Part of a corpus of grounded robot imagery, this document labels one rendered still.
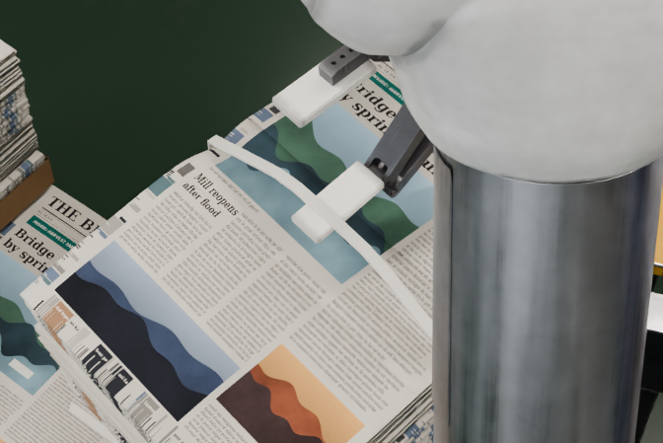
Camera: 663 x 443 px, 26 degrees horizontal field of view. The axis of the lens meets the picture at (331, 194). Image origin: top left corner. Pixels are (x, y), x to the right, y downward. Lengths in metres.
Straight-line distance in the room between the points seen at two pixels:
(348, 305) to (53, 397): 0.48
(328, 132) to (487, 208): 0.59
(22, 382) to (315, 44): 1.50
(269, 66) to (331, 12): 2.27
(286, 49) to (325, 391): 1.84
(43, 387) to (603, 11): 1.04
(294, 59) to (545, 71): 2.30
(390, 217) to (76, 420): 0.47
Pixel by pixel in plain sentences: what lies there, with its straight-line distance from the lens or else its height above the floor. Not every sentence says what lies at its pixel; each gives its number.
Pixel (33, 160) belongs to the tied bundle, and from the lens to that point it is 1.58.
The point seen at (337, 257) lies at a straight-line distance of 1.11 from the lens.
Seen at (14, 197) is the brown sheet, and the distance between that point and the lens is 1.58.
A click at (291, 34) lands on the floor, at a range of 2.88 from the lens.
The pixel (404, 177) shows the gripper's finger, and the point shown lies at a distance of 1.12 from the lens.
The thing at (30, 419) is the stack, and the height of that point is 0.83.
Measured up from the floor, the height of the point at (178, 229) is 1.18.
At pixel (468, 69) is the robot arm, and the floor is 1.70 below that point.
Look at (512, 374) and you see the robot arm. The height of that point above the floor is 1.55.
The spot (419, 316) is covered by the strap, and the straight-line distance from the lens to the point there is 1.06.
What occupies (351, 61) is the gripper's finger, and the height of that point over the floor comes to 1.39.
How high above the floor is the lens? 2.11
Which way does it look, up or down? 54 degrees down
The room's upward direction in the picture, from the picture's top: straight up
